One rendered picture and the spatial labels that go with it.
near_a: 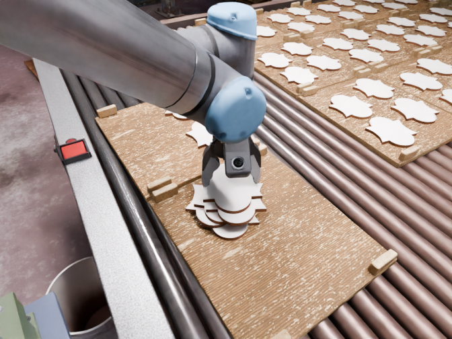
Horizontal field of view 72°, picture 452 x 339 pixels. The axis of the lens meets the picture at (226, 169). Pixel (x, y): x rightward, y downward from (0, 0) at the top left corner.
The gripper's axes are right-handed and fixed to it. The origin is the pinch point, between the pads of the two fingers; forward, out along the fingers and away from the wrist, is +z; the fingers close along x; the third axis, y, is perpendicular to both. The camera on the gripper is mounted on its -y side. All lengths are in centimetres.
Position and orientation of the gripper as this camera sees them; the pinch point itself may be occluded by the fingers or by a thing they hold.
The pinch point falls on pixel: (231, 185)
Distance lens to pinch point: 68.4
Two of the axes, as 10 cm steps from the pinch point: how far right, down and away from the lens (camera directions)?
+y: -0.9, -6.7, 7.3
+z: 0.0, 7.4, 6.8
